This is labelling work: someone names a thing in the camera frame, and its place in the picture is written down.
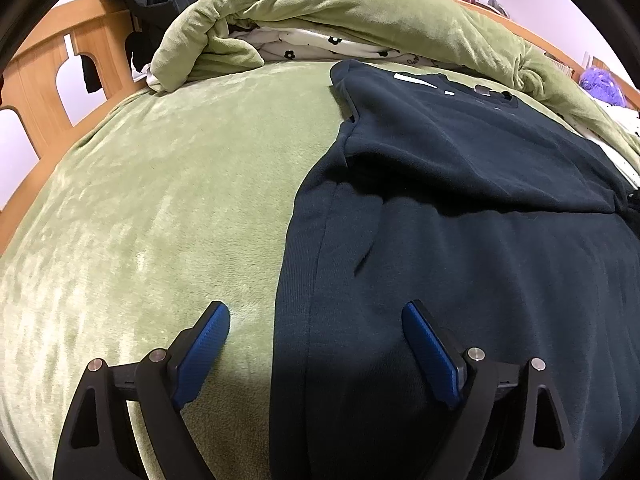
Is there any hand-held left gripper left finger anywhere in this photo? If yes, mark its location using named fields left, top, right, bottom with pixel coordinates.
left=52, top=301, right=231, bottom=480

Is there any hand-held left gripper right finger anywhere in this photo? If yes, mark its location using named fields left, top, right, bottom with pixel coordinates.
left=401, top=301, right=581, bottom=480

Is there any dark navy sweatshirt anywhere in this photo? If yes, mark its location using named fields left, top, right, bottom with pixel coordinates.
left=270, top=59, right=640, bottom=480

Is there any green fleece bed sheet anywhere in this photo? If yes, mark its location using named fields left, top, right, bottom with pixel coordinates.
left=0, top=57, right=601, bottom=480

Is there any purple plush toy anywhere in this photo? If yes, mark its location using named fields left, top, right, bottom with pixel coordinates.
left=580, top=66, right=627, bottom=107

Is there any white floral bedding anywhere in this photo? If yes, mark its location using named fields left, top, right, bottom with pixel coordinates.
left=230, top=25, right=640, bottom=191

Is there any green fleece duvet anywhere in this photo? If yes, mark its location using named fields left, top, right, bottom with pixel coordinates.
left=150, top=0, right=640, bottom=181

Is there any wooden bed frame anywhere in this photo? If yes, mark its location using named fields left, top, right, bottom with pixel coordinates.
left=0, top=0, right=640, bottom=256

